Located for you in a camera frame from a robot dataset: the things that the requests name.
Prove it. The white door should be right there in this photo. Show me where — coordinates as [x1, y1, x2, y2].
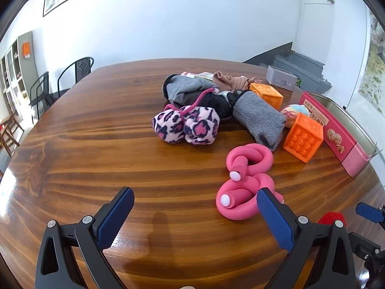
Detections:
[293, 0, 335, 64]

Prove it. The colourful soft ball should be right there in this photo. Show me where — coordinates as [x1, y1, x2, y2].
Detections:
[281, 104, 313, 127]

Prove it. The grey cardboard box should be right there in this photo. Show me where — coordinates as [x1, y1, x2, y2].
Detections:
[266, 65, 298, 91]

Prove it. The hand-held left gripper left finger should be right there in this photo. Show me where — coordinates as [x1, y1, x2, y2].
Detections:
[35, 187, 135, 289]

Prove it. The wooden chair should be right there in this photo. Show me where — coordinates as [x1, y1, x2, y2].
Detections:
[0, 111, 25, 157]

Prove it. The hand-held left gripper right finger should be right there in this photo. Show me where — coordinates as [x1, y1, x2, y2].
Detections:
[256, 187, 357, 289]

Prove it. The pink tin container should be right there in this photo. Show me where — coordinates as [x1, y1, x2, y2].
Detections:
[299, 91, 378, 177]

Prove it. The red fuzzy ball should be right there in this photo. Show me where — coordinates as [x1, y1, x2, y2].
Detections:
[318, 211, 347, 226]

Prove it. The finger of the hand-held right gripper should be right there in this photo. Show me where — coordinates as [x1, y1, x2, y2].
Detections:
[356, 202, 385, 224]

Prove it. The tan stocking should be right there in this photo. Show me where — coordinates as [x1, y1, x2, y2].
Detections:
[214, 72, 263, 92]

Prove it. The pink foam bendy roller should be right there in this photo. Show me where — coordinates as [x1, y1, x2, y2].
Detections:
[216, 144, 284, 220]

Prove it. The grey board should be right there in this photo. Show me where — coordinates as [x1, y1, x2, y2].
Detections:
[17, 31, 38, 79]

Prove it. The grey staircase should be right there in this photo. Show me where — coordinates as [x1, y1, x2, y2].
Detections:
[244, 42, 331, 92]

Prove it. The orange rubber cube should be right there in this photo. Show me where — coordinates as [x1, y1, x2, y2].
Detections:
[282, 114, 324, 164]
[249, 82, 284, 110]

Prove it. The dark grey knit sock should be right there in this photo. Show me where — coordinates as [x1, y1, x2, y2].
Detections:
[232, 92, 286, 152]

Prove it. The white shelf cabinet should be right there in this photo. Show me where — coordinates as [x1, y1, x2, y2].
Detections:
[0, 44, 23, 118]

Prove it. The black metal chair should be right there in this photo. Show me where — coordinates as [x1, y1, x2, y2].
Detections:
[57, 57, 95, 97]
[29, 72, 50, 121]

